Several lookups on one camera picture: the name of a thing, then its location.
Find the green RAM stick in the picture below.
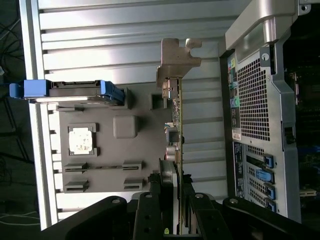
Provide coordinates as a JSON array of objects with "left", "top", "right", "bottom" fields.
[{"left": 64, "top": 167, "right": 141, "bottom": 173}]

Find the grey parts rack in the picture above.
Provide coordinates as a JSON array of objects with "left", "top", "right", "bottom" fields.
[{"left": 47, "top": 84, "right": 176, "bottom": 195}]

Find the silver CPU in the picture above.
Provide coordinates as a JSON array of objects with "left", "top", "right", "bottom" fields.
[{"left": 68, "top": 127, "right": 95, "bottom": 153}]

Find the green motherboard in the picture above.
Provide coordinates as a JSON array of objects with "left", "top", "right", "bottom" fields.
[{"left": 284, "top": 69, "right": 320, "bottom": 201}]

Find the open grey PC case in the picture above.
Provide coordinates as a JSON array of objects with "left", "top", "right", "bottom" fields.
[{"left": 219, "top": 0, "right": 320, "bottom": 223}]

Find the hard disk in blue caddy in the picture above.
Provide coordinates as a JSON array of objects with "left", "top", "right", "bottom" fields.
[{"left": 9, "top": 79, "right": 125, "bottom": 106}]

